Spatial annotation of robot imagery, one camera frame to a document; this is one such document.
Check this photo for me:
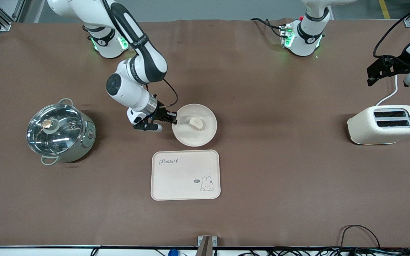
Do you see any round cream plate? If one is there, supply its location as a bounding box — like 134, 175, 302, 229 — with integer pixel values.
172, 103, 217, 147

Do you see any cream rabbit print tray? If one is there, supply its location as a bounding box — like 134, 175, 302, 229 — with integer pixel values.
151, 149, 221, 201

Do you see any cream two-slot toaster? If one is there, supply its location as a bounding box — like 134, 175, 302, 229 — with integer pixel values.
347, 105, 410, 145

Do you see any pale green electric pot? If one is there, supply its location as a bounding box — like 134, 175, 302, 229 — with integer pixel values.
41, 98, 96, 166

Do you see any glass pot lid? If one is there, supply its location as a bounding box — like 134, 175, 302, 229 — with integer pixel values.
26, 103, 84, 156

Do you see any brown table cover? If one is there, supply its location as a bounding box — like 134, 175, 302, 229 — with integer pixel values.
0, 18, 410, 248

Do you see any white toaster cable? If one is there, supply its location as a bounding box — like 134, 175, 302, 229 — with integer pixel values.
375, 74, 399, 106

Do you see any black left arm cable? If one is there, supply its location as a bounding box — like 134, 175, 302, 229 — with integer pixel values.
373, 0, 410, 57

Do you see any black base cable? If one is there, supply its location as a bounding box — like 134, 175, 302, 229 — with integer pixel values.
251, 18, 284, 38

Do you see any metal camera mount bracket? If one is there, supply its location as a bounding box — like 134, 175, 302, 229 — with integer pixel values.
198, 236, 218, 256

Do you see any black looped cable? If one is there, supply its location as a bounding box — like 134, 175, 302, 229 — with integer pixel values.
340, 225, 380, 249

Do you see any black cable bundle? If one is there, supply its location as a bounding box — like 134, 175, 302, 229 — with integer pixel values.
226, 247, 410, 256

